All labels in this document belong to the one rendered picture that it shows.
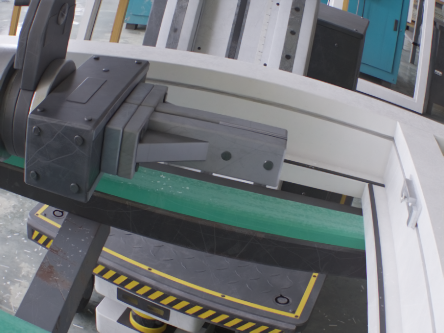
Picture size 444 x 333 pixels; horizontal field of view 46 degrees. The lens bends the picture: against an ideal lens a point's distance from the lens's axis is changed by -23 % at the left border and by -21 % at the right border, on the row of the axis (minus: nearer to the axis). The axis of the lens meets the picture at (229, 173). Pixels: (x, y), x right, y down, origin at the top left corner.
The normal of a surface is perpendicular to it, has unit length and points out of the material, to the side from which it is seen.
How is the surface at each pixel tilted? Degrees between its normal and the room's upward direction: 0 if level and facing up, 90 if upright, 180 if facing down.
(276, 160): 90
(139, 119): 0
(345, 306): 0
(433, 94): 90
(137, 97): 0
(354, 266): 90
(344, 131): 90
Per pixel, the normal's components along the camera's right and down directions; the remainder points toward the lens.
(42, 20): -0.04, 0.07
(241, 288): 0.19, -0.87
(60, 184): -0.11, 0.44
